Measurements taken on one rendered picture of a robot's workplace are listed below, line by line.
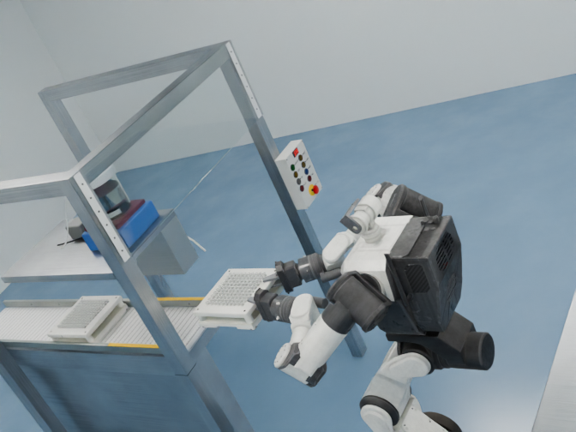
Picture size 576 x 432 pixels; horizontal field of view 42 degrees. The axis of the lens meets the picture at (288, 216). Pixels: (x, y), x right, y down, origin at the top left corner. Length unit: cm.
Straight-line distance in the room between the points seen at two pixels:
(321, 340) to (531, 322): 180
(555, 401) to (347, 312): 58
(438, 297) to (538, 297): 176
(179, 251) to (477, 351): 116
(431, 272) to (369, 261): 18
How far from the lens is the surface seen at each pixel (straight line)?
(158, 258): 288
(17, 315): 384
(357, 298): 201
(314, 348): 209
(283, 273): 259
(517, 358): 355
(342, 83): 628
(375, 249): 215
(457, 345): 230
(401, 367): 240
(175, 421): 331
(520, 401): 337
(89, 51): 723
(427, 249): 207
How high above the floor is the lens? 239
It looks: 27 degrees down
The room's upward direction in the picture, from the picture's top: 25 degrees counter-clockwise
